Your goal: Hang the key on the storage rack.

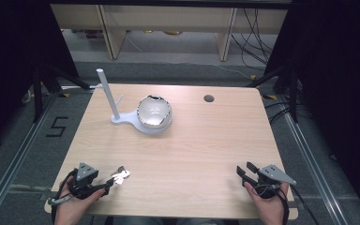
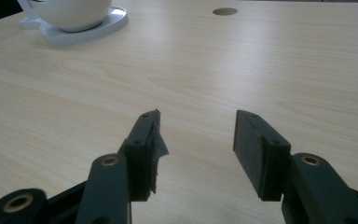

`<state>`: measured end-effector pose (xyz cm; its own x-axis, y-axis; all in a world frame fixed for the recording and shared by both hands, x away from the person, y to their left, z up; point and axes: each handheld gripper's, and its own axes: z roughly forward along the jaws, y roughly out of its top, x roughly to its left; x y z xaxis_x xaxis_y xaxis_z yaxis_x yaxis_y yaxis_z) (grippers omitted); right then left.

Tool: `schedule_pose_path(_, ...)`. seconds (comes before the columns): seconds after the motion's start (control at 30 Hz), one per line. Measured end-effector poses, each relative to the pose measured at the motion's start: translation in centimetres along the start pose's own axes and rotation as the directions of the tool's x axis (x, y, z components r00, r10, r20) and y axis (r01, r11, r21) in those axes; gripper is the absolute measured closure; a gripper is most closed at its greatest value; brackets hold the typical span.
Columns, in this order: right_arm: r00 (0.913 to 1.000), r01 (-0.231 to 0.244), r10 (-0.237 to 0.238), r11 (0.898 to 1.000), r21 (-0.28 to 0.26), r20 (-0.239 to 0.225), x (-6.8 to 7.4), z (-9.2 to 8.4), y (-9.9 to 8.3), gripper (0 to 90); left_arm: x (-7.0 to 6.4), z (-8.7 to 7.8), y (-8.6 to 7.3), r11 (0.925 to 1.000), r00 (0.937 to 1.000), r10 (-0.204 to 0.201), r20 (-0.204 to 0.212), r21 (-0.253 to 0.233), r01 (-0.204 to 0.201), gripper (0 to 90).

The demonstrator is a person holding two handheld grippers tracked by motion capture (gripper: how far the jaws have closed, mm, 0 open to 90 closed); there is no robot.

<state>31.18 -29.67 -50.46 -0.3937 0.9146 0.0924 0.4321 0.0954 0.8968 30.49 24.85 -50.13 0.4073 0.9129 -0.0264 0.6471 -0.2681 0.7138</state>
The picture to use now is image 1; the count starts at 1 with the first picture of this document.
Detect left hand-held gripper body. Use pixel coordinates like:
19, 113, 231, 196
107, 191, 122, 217
67, 161, 100, 200

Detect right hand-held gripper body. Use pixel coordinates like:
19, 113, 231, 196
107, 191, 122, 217
253, 164, 297, 200

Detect silver bunch of keys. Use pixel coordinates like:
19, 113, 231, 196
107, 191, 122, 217
110, 165, 131, 186

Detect person's right hand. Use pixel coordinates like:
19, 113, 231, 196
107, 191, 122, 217
243, 181, 290, 225

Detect person's left hand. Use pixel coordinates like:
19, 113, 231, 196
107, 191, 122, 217
53, 176, 106, 225

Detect white stand with pole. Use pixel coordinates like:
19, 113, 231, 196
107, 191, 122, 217
96, 67, 173, 136

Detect shiny metal bowl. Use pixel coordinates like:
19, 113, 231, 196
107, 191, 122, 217
136, 94, 173, 130

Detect black metal stand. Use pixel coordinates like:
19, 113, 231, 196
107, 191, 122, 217
247, 61, 300, 124
32, 61, 92, 124

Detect dark curtain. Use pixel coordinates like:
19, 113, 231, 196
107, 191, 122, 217
0, 0, 80, 155
263, 0, 360, 218

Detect light wooden shelf unit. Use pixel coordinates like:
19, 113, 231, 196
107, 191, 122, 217
50, 4, 289, 62

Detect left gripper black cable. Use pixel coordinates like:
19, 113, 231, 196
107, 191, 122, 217
50, 168, 79, 225

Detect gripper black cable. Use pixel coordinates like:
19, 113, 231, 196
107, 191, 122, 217
279, 184, 321, 225
50, 168, 79, 225

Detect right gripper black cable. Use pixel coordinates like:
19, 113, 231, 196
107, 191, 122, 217
279, 184, 321, 225

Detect aluminium floor rail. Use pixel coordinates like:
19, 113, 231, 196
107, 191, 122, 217
281, 111, 349, 225
0, 92, 59, 225

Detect white floor cable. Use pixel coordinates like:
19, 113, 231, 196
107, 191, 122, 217
211, 63, 255, 80

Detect black floor cables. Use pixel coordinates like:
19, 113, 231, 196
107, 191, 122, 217
230, 8, 279, 70

